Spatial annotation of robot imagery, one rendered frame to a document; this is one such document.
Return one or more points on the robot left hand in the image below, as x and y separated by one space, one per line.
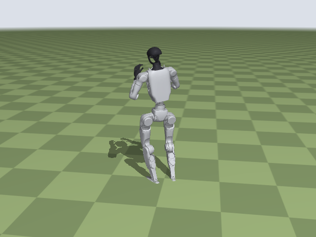
137 70

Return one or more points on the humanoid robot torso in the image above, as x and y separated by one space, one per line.
159 89

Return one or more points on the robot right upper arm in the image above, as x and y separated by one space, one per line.
174 78

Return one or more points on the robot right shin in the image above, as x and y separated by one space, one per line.
171 161

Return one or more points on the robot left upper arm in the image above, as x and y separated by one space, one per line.
141 78

